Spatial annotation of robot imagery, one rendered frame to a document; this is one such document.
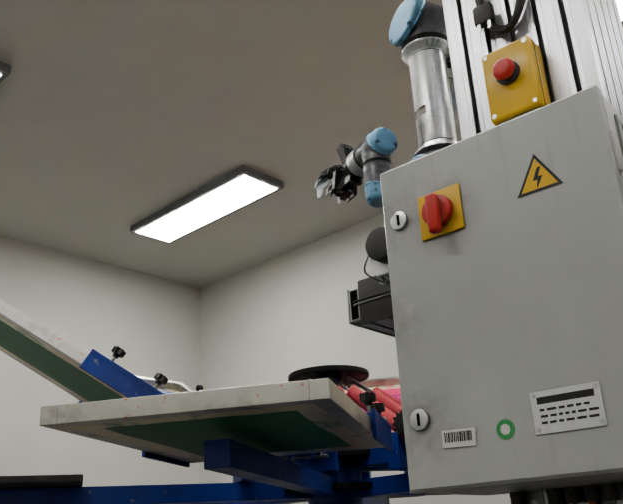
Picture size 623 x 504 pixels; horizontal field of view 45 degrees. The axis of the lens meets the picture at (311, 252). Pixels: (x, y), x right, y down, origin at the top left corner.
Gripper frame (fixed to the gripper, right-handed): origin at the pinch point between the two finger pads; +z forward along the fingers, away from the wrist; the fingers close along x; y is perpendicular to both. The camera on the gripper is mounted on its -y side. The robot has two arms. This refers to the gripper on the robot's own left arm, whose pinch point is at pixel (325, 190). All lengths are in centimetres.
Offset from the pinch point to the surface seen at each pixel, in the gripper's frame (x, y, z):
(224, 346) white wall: 107, -84, 424
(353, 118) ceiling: 80, -145, 146
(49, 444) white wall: -21, 21, 406
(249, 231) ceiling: 82, -145, 319
